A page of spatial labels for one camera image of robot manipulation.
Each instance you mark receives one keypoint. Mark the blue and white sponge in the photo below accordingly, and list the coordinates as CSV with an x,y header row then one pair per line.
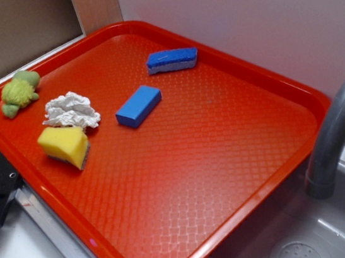
x,y
171,60

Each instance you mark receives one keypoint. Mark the red plastic tray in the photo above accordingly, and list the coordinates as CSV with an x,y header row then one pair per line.
x,y
225,134

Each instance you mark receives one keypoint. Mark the green plush turtle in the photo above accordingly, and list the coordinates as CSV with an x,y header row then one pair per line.
x,y
19,92

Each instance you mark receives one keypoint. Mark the crumpled white paper towel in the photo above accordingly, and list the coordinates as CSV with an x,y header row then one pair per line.
x,y
71,110

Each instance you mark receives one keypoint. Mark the yellow sponge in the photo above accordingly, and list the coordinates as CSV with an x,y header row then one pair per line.
x,y
69,144

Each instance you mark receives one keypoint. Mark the grey faucet spout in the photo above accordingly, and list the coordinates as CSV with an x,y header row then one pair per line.
x,y
322,166

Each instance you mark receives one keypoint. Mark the blue rectangular block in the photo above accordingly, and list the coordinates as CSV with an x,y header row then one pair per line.
x,y
138,106

